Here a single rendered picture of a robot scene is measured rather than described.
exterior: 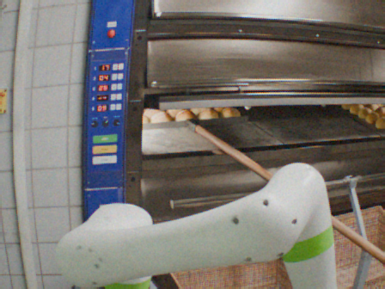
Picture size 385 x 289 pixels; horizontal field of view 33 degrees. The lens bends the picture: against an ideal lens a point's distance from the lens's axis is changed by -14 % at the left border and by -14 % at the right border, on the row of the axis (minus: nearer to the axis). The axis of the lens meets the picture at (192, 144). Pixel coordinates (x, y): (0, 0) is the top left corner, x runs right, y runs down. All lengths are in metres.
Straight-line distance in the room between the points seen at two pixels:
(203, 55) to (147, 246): 1.46
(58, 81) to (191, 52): 0.51
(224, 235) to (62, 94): 1.41
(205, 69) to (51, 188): 0.71
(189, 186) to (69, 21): 0.83
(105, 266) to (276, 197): 0.36
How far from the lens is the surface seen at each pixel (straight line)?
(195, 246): 1.23
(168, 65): 2.60
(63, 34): 2.47
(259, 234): 1.16
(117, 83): 2.52
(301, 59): 2.84
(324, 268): 1.37
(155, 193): 2.74
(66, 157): 2.58
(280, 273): 3.00
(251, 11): 2.68
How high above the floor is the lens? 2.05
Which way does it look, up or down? 18 degrees down
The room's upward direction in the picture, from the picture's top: 3 degrees clockwise
